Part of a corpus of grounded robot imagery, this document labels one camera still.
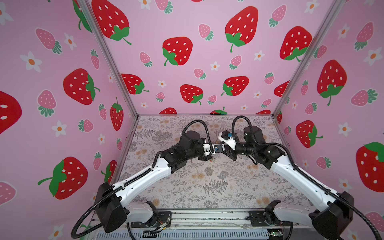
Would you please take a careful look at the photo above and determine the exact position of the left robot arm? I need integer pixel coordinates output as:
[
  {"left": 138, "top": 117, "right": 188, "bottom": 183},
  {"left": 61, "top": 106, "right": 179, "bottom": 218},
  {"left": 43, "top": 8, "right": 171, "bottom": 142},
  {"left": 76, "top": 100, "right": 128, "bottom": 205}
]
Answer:
[{"left": 95, "top": 131, "right": 223, "bottom": 233}]

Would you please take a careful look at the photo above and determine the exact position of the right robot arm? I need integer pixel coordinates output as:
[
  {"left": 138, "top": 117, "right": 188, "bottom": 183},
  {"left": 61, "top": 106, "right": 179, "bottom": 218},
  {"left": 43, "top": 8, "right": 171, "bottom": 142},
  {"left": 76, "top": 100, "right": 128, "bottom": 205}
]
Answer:
[{"left": 218, "top": 126, "right": 354, "bottom": 240}]

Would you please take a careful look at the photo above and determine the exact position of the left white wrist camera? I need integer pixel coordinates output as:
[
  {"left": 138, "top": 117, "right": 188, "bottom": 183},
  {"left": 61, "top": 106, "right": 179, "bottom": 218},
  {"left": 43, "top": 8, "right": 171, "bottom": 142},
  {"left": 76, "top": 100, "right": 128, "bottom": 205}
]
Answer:
[{"left": 203, "top": 144, "right": 215, "bottom": 157}]

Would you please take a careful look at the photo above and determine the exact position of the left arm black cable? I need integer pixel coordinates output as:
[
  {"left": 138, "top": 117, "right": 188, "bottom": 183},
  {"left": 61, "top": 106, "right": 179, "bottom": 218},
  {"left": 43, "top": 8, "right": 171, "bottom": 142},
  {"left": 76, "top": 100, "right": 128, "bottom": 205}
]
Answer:
[{"left": 181, "top": 119, "right": 214, "bottom": 151}]

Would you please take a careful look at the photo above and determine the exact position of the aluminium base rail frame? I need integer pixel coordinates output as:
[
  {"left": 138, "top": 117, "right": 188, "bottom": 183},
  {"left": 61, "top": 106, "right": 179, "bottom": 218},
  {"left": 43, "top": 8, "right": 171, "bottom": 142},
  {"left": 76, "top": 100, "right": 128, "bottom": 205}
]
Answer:
[{"left": 80, "top": 207, "right": 340, "bottom": 240}]

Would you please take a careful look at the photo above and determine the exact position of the right corner aluminium post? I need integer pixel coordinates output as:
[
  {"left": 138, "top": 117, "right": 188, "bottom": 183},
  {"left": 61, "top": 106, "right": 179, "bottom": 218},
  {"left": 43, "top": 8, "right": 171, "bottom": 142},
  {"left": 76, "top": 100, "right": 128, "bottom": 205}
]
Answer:
[{"left": 272, "top": 0, "right": 345, "bottom": 120}]

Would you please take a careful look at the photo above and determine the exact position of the corner aluminium post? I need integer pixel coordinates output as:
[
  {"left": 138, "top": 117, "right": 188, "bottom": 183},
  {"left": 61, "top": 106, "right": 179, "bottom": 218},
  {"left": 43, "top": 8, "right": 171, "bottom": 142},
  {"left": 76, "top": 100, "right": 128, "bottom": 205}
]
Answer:
[
  {"left": 272, "top": 0, "right": 345, "bottom": 120},
  {"left": 79, "top": 0, "right": 139, "bottom": 120}
]

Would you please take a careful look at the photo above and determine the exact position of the left corner aluminium post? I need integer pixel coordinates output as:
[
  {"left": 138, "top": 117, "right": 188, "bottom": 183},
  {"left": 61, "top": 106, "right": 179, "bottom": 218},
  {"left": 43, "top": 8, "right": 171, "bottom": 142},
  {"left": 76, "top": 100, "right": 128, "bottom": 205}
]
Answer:
[{"left": 79, "top": 0, "right": 139, "bottom": 120}]

